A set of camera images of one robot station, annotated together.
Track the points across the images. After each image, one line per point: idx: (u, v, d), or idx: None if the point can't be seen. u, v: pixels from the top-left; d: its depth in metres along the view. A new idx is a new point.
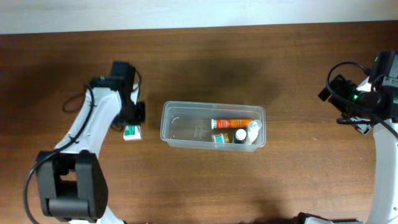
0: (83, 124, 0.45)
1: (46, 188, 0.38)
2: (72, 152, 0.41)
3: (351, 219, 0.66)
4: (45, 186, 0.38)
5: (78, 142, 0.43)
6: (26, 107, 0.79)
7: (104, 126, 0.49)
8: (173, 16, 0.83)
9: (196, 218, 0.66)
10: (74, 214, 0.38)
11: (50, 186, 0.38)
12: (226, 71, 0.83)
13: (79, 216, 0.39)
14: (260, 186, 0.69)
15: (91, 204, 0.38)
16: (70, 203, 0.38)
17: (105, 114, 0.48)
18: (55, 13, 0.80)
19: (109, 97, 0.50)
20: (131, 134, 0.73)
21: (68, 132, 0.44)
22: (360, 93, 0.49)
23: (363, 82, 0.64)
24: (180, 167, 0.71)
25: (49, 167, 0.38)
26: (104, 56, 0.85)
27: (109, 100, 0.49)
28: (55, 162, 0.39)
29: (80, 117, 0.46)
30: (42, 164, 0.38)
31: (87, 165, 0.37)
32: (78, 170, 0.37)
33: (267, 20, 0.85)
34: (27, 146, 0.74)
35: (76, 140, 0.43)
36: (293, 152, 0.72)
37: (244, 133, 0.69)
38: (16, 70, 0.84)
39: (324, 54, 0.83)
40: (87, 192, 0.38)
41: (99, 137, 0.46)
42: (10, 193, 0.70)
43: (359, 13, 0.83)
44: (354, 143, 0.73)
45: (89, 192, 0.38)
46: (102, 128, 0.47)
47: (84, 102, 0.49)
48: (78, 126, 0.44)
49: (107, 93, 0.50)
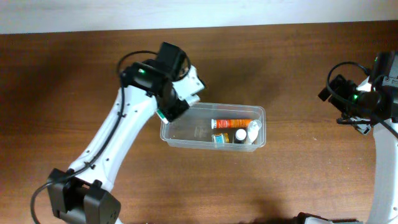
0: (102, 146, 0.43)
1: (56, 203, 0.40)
2: (86, 179, 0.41)
3: (351, 219, 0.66)
4: (55, 201, 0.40)
5: (94, 168, 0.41)
6: (27, 107, 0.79)
7: (129, 140, 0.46)
8: (173, 16, 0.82)
9: (196, 218, 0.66)
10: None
11: (60, 202, 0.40)
12: (226, 71, 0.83)
13: None
14: (260, 186, 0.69)
15: None
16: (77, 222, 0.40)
17: (130, 130, 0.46)
18: (55, 14, 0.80)
19: (140, 107, 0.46)
20: None
21: (87, 152, 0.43)
22: (360, 93, 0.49)
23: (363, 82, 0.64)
24: (181, 167, 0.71)
25: (60, 189, 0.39)
26: (104, 56, 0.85)
27: (138, 111, 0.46)
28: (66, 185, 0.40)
29: (103, 135, 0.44)
30: (54, 185, 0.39)
31: (95, 201, 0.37)
32: (86, 201, 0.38)
33: (267, 20, 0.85)
34: (28, 147, 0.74)
35: (93, 165, 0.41)
36: (293, 153, 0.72)
37: (244, 133, 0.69)
38: (16, 70, 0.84)
39: (324, 54, 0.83)
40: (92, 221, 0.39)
41: (119, 157, 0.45)
42: (11, 193, 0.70)
43: (359, 13, 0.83)
44: (354, 143, 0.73)
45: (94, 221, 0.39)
46: (124, 147, 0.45)
47: (112, 112, 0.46)
48: (97, 146, 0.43)
49: (139, 102, 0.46)
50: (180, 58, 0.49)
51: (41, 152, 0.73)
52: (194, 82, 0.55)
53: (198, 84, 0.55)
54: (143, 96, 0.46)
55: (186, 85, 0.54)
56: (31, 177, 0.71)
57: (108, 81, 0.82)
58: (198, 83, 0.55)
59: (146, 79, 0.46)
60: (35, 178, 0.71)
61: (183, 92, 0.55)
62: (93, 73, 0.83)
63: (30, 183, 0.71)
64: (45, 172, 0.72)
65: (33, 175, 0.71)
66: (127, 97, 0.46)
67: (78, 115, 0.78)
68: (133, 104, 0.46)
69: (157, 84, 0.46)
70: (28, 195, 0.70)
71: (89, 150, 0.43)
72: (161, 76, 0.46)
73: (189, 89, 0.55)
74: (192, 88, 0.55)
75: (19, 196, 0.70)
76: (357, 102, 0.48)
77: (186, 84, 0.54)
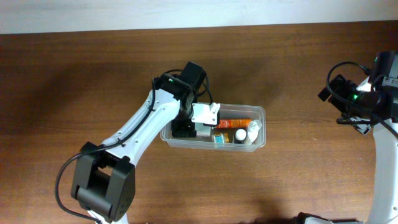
0: (133, 129, 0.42)
1: (82, 176, 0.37)
2: (115, 155, 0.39)
3: (352, 219, 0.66)
4: (81, 174, 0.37)
5: (124, 146, 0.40)
6: (27, 107, 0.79)
7: (155, 131, 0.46)
8: (173, 15, 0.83)
9: (196, 218, 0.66)
10: (99, 210, 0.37)
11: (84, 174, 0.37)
12: (226, 71, 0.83)
13: (101, 211, 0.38)
14: (260, 186, 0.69)
15: (115, 208, 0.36)
16: (96, 198, 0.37)
17: (158, 122, 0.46)
18: (55, 13, 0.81)
19: (170, 105, 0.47)
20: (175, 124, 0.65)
21: (118, 132, 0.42)
22: (360, 93, 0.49)
23: (363, 82, 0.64)
24: (181, 167, 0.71)
25: (88, 160, 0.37)
26: (105, 56, 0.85)
27: (167, 109, 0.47)
28: (96, 157, 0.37)
29: (134, 121, 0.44)
30: (84, 155, 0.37)
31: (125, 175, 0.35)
32: (115, 174, 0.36)
33: (266, 20, 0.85)
34: (28, 146, 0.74)
35: (123, 143, 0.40)
36: (293, 152, 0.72)
37: (244, 133, 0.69)
38: (16, 70, 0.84)
39: (324, 54, 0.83)
40: (115, 197, 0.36)
41: (144, 145, 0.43)
42: (11, 192, 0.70)
43: (358, 13, 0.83)
44: (353, 143, 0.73)
45: (116, 198, 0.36)
46: (150, 136, 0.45)
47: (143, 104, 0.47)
48: (129, 129, 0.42)
49: (168, 102, 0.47)
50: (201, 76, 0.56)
51: (41, 151, 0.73)
52: (212, 117, 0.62)
53: (212, 119, 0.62)
54: (171, 98, 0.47)
55: (205, 113, 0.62)
56: (31, 177, 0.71)
57: (108, 80, 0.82)
58: (212, 119, 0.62)
59: (175, 87, 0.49)
60: (35, 178, 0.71)
61: (199, 117, 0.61)
62: (93, 73, 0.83)
63: (30, 182, 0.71)
64: (45, 172, 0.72)
65: (33, 175, 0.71)
66: (158, 95, 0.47)
67: (78, 114, 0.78)
68: (163, 102, 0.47)
69: (183, 91, 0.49)
70: (28, 195, 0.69)
71: (120, 132, 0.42)
72: (186, 85, 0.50)
73: (203, 118, 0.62)
74: (206, 119, 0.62)
75: (19, 196, 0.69)
76: (357, 102, 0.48)
77: (206, 114, 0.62)
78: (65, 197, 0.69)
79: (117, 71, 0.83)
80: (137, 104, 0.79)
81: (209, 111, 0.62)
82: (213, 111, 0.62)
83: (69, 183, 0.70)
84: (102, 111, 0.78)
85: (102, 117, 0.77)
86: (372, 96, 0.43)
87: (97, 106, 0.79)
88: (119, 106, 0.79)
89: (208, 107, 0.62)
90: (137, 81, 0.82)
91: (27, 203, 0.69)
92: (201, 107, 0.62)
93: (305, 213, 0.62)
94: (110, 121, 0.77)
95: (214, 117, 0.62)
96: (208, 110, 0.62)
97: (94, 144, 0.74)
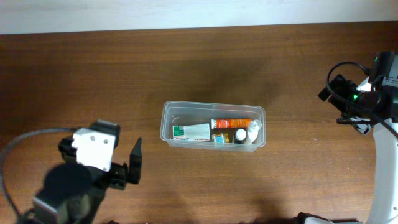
0: None
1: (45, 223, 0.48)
2: None
3: (351, 219, 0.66)
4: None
5: None
6: (27, 107, 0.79)
7: None
8: (173, 16, 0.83)
9: (196, 218, 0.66)
10: None
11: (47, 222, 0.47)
12: (226, 71, 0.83)
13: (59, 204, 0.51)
14: (260, 186, 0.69)
15: None
16: None
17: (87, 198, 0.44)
18: (55, 14, 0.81)
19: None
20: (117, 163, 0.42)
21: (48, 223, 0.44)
22: (360, 93, 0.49)
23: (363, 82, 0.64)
24: (181, 167, 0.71)
25: None
26: (105, 56, 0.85)
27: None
28: None
29: None
30: None
31: None
32: None
33: (267, 20, 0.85)
34: (28, 147, 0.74)
35: None
36: (292, 152, 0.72)
37: (245, 133, 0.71)
38: (17, 70, 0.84)
39: (324, 54, 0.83)
40: None
41: None
42: (10, 193, 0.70)
43: (358, 13, 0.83)
44: (354, 143, 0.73)
45: None
46: None
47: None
48: None
49: None
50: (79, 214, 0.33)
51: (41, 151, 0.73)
52: (102, 140, 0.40)
53: (107, 141, 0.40)
54: None
55: (92, 149, 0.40)
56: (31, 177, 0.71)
57: (108, 80, 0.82)
58: (107, 140, 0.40)
59: None
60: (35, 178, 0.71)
61: (100, 165, 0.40)
62: (93, 73, 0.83)
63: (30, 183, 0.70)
64: None
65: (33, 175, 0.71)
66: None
67: (78, 114, 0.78)
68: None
69: None
70: (28, 195, 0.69)
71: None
72: None
73: (103, 155, 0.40)
74: (104, 150, 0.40)
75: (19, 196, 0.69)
76: (357, 102, 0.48)
77: (93, 147, 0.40)
78: None
79: (116, 71, 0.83)
80: (137, 104, 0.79)
81: (87, 142, 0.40)
82: (89, 135, 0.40)
83: None
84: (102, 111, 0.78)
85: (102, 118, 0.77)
86: (372, 98, 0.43)
87: (97, 107, 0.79)
88: (119, 106, 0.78)
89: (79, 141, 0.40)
90: (136, 81, 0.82)
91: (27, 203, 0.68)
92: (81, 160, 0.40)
93: (305, 213, 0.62)
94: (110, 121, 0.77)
95: (104, 137, 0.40)
96: (83, 141, 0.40)
97: None
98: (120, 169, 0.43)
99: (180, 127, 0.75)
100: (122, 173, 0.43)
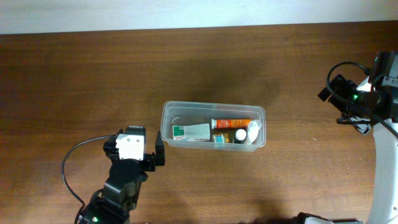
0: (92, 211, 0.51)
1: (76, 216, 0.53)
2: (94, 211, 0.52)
3: (351, 219, 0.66)
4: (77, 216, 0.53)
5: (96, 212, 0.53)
6: (27, 107, 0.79)
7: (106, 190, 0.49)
8: (173, 16, 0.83)
9: (196, 218, 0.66)
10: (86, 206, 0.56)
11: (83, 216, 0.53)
12: (226, 71, 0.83)
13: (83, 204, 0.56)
14: (260, 186, 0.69)
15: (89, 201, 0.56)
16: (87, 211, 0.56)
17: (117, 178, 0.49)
18: (55, 14, 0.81)
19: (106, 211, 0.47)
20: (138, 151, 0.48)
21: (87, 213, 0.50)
22: (360, 93, 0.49)
23: (363, 82, 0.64)
24: (181, 167, 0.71)
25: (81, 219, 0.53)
26: (105, 56, 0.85)
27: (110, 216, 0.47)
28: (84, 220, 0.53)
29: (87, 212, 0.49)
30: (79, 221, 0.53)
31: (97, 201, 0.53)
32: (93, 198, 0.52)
33: (267, 20, 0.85)
34: (28, 146, 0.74)
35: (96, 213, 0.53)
36: (292, 152, 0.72)
37: (244, 133, 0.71)
38: (17, 70, 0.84)
39: (324, 54, 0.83)
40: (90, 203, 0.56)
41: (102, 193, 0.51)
42: (10, 193, 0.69)
43: (357, 14, 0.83)
44: (353, 143, 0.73)
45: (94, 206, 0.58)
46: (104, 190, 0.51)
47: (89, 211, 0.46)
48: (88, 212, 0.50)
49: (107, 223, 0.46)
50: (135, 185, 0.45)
51: (41, 151, 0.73)
52: (135, 139, 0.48)
53: (139, 140, 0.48)
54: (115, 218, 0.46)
55: (128, 148, 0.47)
56: (31, 177, 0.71)
57: (108, 80, 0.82)
58: (138, 139, 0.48)
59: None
60: (35, 178, 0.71)
61: (135, 157, 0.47)
62: (94, 73, 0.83)
63: (30, 183, 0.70)
64: (45, 172, 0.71)
65: (33, 175, 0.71)
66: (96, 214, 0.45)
67: (78, 114, 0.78)
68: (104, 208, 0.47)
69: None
70: (28, 195, 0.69)
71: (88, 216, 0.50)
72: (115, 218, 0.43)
73: (136, 150, 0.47)
74: (137, 147, 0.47)
75: (19, 196, 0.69)
76: (357, 101, 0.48)
77: (130, 145, 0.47)
78: (64, 197, 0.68)
79: (117, 71, 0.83)
80: (137, 104, 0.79)
81: (125, 142, 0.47)
82: (126, 137, 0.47)
83: (69, 183, 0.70)
84: (102, 111, 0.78)
85: (102, 118, 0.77)
86: (372, 97, 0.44)
87: (97, 107, 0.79)
88: (119, 106, 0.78)
89: (119, 143, 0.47)
90: (137, 81, 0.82)
91: (27, 203, 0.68)
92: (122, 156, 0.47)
93: (305, 213, 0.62)
94: (110, 120, 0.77)
95: (135, 137, 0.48)
96: (123, 142, 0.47)
97: (95, 144, 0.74)
98: (150, 157, 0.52)
99: (180, 127, 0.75)
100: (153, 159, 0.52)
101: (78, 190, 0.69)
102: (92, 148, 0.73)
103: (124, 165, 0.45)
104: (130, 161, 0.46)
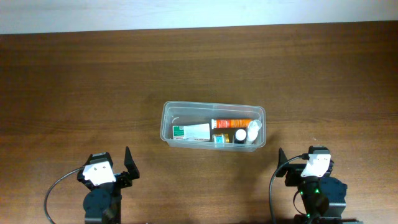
0: None
1: None
2: None
3: (351, 218, 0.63)
4: None
5: None
6: (27, 106, 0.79)
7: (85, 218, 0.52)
8: (173, 17, 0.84)
9: (195, 218, 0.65)
10: None
11: None
12: (226, 71, 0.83)
13: None
14: (260, 186, 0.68)
15: None
16: None
17: None
18: (56, 14, 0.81)
19: None
20: (110, 177, 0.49)
21: None
22: (303, 177, 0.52)
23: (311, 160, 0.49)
24: (180, 167, 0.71)
25: None
26: (105, 56, 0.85)
27: None
28: None
29: None
30: None
31: None
32: None
33: (266, 20, 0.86)
34: (28, 146, 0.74)
35: None
36: (292, 153, 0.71)
37: (244, 134, 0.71)
38: (18, 70, 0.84)
39: (323, 55, 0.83)
40: None
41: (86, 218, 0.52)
42: (10, 193, 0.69)
43: (356, 14, 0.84)
44: (354, 143, 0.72)
45: None
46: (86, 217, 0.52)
47: None
48: None
49: None
50: (112, 207, 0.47)
51: (41, 152, 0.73)
52: (101, 167, 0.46)
53: (106, 167, 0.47)
54: None
55: (98, 175, 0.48)
56: (30, 177, 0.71)
57: (108, 80, 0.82)
58: (104, 166, 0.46)
59: None
60: (35, 178, 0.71)
61: (109, 179, 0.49)
62: (94, 73, 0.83)
63: (30, 183, 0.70)
64: (45, 172, 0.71)
65: (33, 175, 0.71)
66: None
67: (78, 114, 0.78)
68: None
69: None
70: (28, 195, 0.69)
71: None
72: None
73: (107, 175, 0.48)
74: (107, 172, 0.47)
75: (19, 196, 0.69)
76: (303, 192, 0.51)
77: (99, 173, 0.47)
78: (65, 197, 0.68)
79: (115, 71, 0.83)
80: (137, 104, 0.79)
81: (92, 173, 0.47)
82: (91, 168, 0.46)
83: (69, 183, 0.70)
84: (102, 111, 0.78)
85: (102, 118, 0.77)
86: (321, 200, 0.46)
87: (98, 107, 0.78)
88: (119, 107, 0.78)
89: (88, 175, 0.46)
90: (137, 81, 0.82)
91: (27, 203, 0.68)
92: (97, 183, 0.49)
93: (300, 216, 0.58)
94: (111, 120, 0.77)
95: (101, 165, 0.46)
96: (90, 173, 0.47)
97: (95, 144, 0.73)
98: (122, 175, 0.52)
99: (180, 127, 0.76)
100: (125, 177, 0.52)
101: (78, 190, 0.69)
102: (92, 148, 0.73)
103: (95, 195, 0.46)
104: (106, 187, 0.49)
